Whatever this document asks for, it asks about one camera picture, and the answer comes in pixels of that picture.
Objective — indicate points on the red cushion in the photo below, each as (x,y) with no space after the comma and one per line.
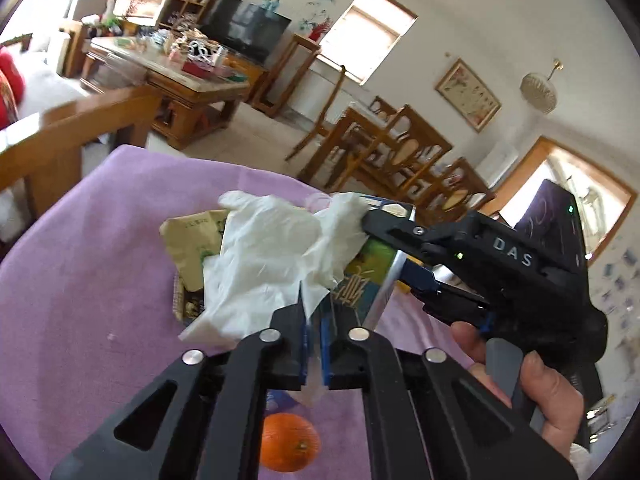
(12,89)

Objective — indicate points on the flat screen television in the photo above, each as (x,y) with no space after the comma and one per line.
(245,28)

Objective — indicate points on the orange fruit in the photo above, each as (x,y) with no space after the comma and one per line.
(289,443)

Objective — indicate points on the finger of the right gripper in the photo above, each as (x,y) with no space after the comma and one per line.
(425,284)
(400,233)

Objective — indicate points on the wooden dining chair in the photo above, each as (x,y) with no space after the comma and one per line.
(402,162)
(458,190)

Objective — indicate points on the white tissue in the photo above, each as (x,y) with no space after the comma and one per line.
(273,253)

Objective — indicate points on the round ceiling lamp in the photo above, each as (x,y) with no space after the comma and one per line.
(539,92)

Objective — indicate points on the wooden dining table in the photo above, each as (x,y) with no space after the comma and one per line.
(355,136)

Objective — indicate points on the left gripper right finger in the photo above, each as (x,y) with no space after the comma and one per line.
(429,418)

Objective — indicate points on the wooden dining chair front left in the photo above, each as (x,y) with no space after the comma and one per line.
(402,162)

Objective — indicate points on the wooden coffee table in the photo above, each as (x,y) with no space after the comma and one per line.
(190,107)

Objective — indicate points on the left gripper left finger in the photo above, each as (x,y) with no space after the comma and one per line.
(201,417)

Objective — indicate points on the wooden tv cabinet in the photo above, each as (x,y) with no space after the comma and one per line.
(254,72)

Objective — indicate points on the person's right hand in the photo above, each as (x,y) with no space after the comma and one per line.
(561,404)

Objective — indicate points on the wooden dining chair front right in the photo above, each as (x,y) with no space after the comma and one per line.
(458,190)

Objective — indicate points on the framed wall picture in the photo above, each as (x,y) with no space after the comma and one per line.
(468,95)

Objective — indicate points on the wooden tall stand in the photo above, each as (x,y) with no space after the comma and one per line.
(285,75)

